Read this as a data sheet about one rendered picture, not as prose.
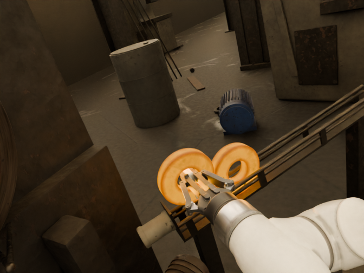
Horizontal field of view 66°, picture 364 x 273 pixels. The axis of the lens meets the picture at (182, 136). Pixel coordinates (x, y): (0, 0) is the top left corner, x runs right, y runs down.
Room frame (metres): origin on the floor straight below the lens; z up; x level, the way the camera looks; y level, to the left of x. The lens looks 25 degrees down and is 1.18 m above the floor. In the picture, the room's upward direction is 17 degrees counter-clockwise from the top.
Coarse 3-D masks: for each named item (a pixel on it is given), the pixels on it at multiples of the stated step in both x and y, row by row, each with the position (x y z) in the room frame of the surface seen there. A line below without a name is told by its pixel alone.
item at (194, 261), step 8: (176, 256) 0.62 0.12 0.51; (184, 256) 0.60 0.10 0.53; (192, 256) 0.60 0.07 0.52; (176, 264) 0.58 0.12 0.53; (184, 264) 0.57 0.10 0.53; (192, 264) 0.56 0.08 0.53; (200, 264) 0.57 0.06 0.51; (168, 272) 0.56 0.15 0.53; (176, 272) 0.55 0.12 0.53; (184, 272) 0.54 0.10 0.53; (192, 272) 0.54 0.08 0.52; (200, 272) 0.55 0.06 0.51; (208, 272) 0.56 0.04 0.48
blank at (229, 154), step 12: (240, 144) 0.68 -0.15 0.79; (216, 156) 0.66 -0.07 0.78; (228, 156) 0.65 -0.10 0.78; (240, 156) 0.66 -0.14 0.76; (252, 156) 0.67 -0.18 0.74; (216, 168) 0.63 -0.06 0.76; (228, 168) 0.64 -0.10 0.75; (240, 168) 0.69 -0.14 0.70; (252, 168) 0.67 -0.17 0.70; (240, 180) 0.65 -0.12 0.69
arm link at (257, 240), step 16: (240, 224) 0.36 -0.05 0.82; (256, 224) 0.35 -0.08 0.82; (272, 224) 0.34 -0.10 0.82; (288, 224) 0.34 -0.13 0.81; (304, 224) 0.34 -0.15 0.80; (240, 240) 0.34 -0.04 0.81; (256, 240) 0.32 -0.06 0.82; (272, 240) 0.31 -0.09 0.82; (288, 240) 0.30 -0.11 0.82; (304, 240) 0.30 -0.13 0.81; (320, 240) 0.31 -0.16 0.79; (240, 256) 0.32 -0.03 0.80; (256, 256) 0.30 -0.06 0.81; (272, 256) 0.28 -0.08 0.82; (288, 256) 0.27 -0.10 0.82; (304, 256) 0.27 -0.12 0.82; (320, 256) 0.29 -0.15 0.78; (256, 272) 0.28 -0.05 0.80; (272, 272) 0.27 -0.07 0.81; (288, 272) 0.26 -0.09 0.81; (304, 272) 0.25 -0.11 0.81; (320, 272) 0.25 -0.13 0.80
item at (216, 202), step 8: (208, 192) 0.51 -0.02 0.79; (224, 192) 0.46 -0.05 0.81; (200, 200) 0.49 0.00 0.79; (208, 200) 0.48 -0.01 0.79; (216, 200) 0.44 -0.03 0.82; (224, 200) 0.44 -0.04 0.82; (232, 200) 0.43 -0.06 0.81; (200, 208) 0.47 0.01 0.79; (208, 208) 0.45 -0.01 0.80; (216, 208) 0.43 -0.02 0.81; (208, 216) 0.44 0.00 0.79
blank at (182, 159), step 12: (168, 156) 0.63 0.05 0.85; (180, 156) 0.60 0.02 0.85; (192, 156) 0.61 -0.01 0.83; (204, 156) 0.62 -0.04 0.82; (168, 168) 0.59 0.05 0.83; (180, 168) 0.60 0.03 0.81; (204, 168) 0.62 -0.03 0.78; (168, 180) 0.59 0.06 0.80; (168, 192) 0.59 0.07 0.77; (180, 192) 0.60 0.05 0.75; (192, 192) 0.61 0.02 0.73; (180, 204) 0.60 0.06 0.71
